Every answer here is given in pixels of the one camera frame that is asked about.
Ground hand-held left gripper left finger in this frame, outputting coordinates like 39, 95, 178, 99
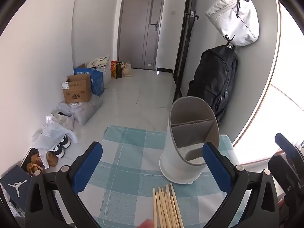
25, 141, 104, 228

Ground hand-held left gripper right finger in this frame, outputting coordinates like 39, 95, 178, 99
202, 142, 281, 228

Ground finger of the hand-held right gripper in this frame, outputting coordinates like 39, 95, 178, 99
268, 155, 297, 209
275, 133, 304, 171

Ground white grey utensil holder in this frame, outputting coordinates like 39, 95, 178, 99
160, 96, 221, 185

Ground bundle of chopsticks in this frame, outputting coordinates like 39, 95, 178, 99
153, 184, 184, 228

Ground person's left hand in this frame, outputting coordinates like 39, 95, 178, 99
137, 218, 155, 228

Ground black white sneaker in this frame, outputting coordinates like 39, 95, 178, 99
51, 144, 65, 158
60, 135, 72, 149

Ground brown slipper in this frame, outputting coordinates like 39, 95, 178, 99
27, 154, 43, 176
46, 152, 59, 167

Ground blue white checked tablecloth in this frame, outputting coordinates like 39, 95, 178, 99
78, 125, 240, 228

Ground white plastic bag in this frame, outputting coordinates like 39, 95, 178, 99
33, 120, 78, 169

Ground white parcel bag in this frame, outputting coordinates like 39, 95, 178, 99
46, 113, 74, 131

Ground grey parcel bag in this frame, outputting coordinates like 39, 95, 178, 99
57, 97, 103, 125

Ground dark blue shoe box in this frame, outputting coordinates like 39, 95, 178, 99
0, 164, 32, 207

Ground bright window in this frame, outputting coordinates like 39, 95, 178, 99
233, 0, 304, 169

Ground brown cardboard box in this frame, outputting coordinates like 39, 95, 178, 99
61, 74, 93, 104

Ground blue cardboard box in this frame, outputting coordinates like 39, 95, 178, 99
74, 68, 105, 97

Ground black backpack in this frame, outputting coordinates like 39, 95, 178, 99
186, 44, 238, 124

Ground white bin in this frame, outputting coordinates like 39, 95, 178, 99
95, 66, 112, 88

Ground red yellow bag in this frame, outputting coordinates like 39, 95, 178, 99
110, 60, 123, 79

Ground translucent plastic bag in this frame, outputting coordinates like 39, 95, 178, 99
122, 63, 132, 77

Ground beige cloth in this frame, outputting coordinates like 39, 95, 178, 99
87, 56, 110, 69

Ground white hanging bag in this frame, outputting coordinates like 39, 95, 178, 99
205, 0, 260, 47

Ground black door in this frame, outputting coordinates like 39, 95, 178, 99
173, 0, 199, 98

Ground grey door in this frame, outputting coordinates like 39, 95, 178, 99
117, 0, 167, 71

